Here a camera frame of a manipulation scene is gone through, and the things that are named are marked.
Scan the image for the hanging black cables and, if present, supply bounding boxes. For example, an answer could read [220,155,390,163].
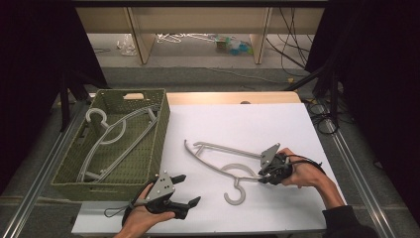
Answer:
[264,7,315,70]

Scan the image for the person's right hand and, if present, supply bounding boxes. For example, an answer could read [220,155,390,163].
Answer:
[278,147,327,190]

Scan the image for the coiled black cables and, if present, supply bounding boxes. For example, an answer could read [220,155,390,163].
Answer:
[305,98,342,136]

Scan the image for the black metal stand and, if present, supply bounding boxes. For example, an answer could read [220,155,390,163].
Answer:
[282,63,342,131]
[58,69,110,133]

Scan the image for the grey plastic clothes hanger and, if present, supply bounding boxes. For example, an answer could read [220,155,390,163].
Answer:
[183,139,265,206]
[76,105,161,183]

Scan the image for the black curtain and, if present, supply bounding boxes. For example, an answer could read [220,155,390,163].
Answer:
[0,0,109,196]
[304,0,420,227]

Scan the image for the beige desk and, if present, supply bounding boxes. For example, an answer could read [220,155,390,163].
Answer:
[76,7,325,65]

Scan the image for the aluminium rail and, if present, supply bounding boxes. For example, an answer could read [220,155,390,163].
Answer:
[0,98,91,238]
[324,118,398,238]

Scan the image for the green woven basket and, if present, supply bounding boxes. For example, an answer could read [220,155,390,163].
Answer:
[51,88,171,202]

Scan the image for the hand-held gripper cable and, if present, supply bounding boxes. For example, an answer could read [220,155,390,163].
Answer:
[286,154,327,177]
[103,178,157,219]

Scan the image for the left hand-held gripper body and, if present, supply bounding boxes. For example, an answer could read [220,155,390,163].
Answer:
[146,170,190,220]

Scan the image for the left hand-held gripper cable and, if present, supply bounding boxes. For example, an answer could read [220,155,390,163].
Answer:
[103,178,157,219]

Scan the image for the white hangers on floor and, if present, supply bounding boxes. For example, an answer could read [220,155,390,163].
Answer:
[155,32,216,45]

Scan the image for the person's left hand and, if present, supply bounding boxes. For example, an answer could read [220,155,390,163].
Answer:
[113,182,176,238]

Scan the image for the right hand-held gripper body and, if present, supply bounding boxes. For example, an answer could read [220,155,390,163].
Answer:
[260,142,293,185]

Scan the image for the colourful plastic clutter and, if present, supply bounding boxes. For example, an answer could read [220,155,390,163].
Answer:
[214,35,254,57]

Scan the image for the right hand-held gripper cable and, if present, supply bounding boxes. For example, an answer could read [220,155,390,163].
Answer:
[286,154,327,177]

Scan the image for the clear plastic bag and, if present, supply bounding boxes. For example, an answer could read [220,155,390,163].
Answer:
[115,33,139,57]

